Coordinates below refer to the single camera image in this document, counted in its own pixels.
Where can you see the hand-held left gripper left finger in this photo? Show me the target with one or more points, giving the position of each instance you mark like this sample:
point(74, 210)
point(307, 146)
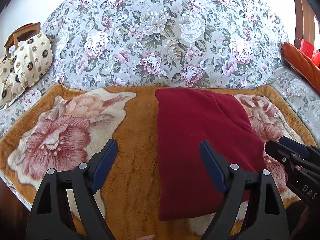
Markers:
point(105, 165)

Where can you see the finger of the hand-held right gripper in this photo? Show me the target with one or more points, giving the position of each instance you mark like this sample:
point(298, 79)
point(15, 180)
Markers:
point(296, 146)
point(281, 155)

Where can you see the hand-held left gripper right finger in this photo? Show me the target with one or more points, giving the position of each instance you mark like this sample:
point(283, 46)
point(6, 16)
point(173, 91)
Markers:
point(212, 167)

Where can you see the dark red sweater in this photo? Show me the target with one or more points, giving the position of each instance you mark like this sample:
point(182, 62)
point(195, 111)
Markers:
point(195, 130)

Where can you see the orange rose-print fleece blanket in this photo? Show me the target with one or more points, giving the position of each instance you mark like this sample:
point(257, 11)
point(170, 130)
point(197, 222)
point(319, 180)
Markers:
point(140, 142)

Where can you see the orange cushion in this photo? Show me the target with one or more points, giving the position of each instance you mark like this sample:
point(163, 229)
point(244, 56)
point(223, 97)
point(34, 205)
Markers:
point(302, 65)

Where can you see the red box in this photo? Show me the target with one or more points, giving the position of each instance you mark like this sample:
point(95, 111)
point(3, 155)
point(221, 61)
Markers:
point(310, 48)

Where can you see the cream medallion-print pillow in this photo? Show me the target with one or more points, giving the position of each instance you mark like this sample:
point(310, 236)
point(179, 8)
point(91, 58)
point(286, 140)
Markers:
point(32, 57)
point(8, 82)

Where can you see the grey floral bedspread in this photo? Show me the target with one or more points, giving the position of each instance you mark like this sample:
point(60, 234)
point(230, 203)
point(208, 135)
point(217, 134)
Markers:
point(150, 42)

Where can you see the wooden chair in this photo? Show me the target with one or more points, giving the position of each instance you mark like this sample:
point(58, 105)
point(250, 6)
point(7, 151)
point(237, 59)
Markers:
point(25, 28)

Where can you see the wooden door frame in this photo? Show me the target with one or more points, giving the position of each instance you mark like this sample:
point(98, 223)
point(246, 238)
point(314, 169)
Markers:
point(303, 17)

